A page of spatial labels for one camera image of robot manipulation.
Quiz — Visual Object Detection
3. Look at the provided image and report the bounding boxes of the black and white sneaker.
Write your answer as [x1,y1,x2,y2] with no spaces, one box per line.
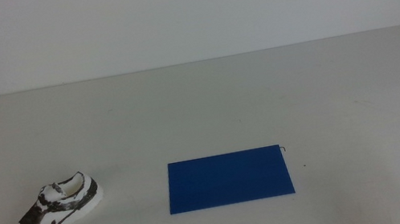
[0,167,109,224]

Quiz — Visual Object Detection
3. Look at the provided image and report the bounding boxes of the blue rectangular mat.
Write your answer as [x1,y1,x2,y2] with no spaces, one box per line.
[161,142,297,216]

